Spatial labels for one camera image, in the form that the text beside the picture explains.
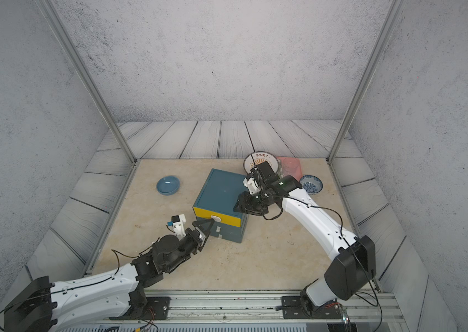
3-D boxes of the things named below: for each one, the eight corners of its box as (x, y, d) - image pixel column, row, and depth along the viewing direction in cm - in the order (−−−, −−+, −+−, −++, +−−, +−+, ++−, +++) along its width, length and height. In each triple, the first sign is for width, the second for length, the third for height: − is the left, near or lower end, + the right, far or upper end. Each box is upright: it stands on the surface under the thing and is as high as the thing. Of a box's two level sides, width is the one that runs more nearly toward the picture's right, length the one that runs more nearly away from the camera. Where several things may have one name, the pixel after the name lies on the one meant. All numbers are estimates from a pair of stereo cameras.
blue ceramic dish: (156, 195, 107) (154, 191, 105) (161, 180, 114) (159, 176, 111) (177, 195, 107) (176, 191, 105) (181, 180, 114) (179, 175, 111)
